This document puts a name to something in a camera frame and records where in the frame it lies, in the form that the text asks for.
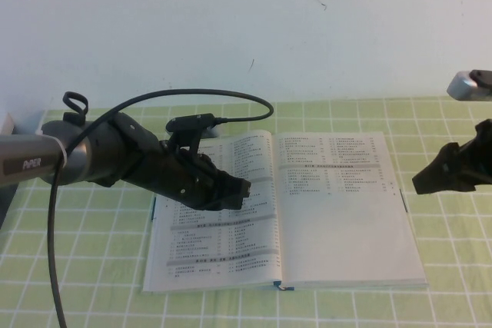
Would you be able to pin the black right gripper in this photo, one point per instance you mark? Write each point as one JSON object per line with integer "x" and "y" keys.
{"x": 480, "y": 163}

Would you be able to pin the white hardcover book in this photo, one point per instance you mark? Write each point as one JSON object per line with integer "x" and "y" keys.
{"x": 346, "y": 228}

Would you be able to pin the green checked tablecloth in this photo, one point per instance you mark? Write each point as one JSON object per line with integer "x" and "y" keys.
{"x": 96, "y": 247}

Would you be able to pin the white zip tie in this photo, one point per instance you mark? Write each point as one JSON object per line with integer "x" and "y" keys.
{"x": 64, "y": 153}

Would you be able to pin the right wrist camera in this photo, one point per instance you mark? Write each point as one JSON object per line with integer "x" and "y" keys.
{"x": 461, "y": 88}

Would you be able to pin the black left camera bracket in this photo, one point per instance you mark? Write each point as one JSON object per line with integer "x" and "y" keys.
{"x": 184, "y": 140}

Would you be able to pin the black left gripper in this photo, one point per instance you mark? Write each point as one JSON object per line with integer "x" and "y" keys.
{"x": 188, "y": 178}

